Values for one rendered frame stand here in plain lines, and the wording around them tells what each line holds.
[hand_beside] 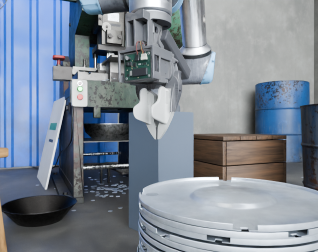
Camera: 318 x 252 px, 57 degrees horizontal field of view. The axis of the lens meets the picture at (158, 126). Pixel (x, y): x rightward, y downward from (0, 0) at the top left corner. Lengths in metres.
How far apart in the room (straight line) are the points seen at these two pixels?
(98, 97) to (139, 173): 0.66
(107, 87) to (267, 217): 1.37
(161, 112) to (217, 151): 0.87
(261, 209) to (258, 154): 1.02
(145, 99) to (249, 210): 0.25
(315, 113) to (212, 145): 0.45
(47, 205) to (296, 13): 4.17
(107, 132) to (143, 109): 1.23
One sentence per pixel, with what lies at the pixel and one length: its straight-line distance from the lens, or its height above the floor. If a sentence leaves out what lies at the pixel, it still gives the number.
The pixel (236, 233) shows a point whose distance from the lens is 0.34.
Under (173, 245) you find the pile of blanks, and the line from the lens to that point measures 0.38.
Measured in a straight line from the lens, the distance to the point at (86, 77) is 1.73.
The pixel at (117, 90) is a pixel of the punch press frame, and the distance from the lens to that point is 1.67.
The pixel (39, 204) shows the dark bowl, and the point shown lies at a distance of 1.49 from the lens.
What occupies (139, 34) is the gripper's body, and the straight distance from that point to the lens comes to 0.50.
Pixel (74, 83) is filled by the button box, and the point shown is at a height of 0.61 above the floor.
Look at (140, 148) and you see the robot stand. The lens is 1.09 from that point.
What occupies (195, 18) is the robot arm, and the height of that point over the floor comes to 0.75.
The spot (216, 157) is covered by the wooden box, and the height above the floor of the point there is 0.25.
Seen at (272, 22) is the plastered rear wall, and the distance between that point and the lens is 4.43.
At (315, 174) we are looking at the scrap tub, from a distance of 1.27.
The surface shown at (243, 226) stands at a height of 0.29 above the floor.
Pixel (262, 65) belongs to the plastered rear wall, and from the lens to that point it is 4.16.
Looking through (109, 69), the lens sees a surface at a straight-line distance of 1.74.
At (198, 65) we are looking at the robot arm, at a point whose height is 0.61.
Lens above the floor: 0.40
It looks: level
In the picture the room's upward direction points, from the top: straight up
